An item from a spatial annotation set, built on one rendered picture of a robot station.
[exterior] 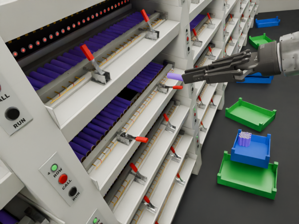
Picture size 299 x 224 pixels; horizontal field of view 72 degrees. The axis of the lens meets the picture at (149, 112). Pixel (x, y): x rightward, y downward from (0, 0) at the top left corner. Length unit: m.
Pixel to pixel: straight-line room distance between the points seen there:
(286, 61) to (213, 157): 1.09
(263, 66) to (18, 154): 0.49
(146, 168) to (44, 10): 0.58
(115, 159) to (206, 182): 0.90
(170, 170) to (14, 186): 0.73
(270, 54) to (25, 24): 0.46
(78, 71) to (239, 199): 1.11
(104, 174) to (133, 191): 0.21
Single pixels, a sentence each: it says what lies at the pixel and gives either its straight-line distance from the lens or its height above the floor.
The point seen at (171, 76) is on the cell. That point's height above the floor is 0.87.
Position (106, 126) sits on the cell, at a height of 0.80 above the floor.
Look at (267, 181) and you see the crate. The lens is 1.43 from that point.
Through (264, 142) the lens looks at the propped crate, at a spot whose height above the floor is 0.01.
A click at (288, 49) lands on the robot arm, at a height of 0.96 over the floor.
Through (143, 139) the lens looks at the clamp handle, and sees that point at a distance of 0.55.
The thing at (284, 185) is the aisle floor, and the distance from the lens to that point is 1.44.
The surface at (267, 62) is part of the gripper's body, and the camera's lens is 0.52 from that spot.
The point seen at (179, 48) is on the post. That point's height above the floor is 0.85.
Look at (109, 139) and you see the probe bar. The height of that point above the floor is 0.79.
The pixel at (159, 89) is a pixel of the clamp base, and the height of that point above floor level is 0.77.
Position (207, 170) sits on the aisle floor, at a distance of 1.44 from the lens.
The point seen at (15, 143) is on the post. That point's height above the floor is 0.99.
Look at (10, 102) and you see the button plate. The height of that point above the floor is 1.04.
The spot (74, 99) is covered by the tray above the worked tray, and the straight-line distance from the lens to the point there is 0.46.
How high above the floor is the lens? 1.16
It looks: 36 degrees down
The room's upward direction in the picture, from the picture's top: 15 degrees counter-clockwise
